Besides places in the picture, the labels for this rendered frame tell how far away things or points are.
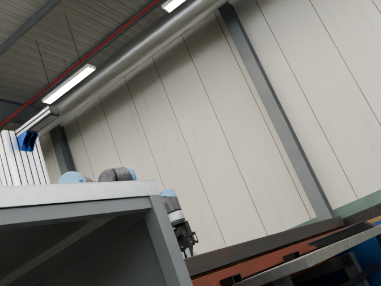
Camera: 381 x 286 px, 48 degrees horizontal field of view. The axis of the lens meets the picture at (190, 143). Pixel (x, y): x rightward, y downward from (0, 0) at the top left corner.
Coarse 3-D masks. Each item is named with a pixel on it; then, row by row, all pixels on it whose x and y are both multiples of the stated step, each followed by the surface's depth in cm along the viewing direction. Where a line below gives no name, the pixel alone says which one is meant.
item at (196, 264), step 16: (320, 224) 211; (336, 224) 225; (256, 240) 161; (272, 240) 170; (288, 240) 179; (192, 256) 130; (208, 256) 136; (224, 256) 142; (240, 256) 149; (192, 272) 127
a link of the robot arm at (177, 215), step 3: (180, 210) 191; (171, 213) 189; (174, 213) 189; (177, 213) 189; (180, 213) 190; (183, 213) 192; (168, 216) 190; (171, 216) 189; (174, 216) 188; (177, 216) 188; (180, 216) 189; (183, 216) 190; (171, 219) 189; (174, 219) 188; (177, 219) 188; (180, 219) 189; (183, 219) 190; (171, 222) 189
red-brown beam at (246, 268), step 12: (336, 228) 230; (300, 240) 194; (312, 240) 196; (276, 252) 167; (288, 252) 174; (300, 252) 182; (228, 264) 146; (240, 264) 146; (252, 264) 151; (264, 264) 157; (276, 264) 163; (192, 276) 131; (204, 276) 130; (216, 276) 134; (228, 276) 138
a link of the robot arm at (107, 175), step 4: (104, 172) 244; (108, 172) 243; (112, 172) 244; (100, 176) 242; (104, 176) 241; (108, 176) 241; (112, 176) 243; (100, 180) 239; (104, 180) 238; (108, 180) 239; (112, 180) 241
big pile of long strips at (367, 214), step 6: (378, 204) 229; (366, 210) 231; (372, 210) 229; (378, 210) 229; (348, 216) 237; (354, 216) 235; (360, 216) 233; (366, 216) 231; (372, 216) 229; (348, 222) 237; (354, 222) 235
